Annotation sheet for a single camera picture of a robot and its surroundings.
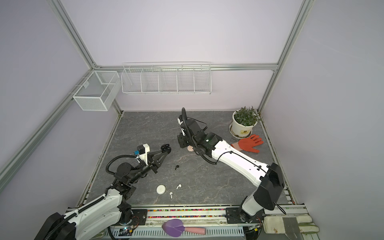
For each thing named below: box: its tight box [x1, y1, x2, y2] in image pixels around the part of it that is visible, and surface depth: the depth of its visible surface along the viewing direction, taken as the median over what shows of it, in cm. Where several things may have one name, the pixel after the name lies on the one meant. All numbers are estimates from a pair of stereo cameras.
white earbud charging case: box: [155, 184, 167, 195], surface depth 83 cm
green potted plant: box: [234, 105, 263, 127], surface depth 96 cm
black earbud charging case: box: [161, 144, 172, 153], surface depth 75 cm
